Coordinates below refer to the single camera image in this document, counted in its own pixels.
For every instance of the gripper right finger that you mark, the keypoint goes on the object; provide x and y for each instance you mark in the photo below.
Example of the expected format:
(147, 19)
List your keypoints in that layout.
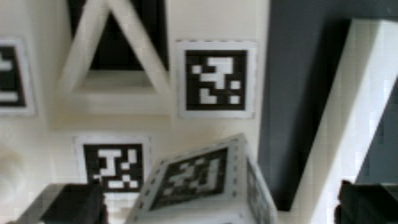
(369, 204)

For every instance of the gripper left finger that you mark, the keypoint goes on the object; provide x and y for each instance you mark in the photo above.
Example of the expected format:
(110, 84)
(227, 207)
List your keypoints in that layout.
(71, 204)

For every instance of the white chair leg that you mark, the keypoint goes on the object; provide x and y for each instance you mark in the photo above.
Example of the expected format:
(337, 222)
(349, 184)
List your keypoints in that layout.
(207, 189)

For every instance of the white chair back part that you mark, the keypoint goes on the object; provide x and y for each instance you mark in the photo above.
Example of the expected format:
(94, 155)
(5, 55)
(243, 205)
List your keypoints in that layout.
(87, 108)

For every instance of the white U-shaped fence frame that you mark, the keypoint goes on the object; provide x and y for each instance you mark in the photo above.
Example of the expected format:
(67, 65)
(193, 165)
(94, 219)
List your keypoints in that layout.
(362, 89)

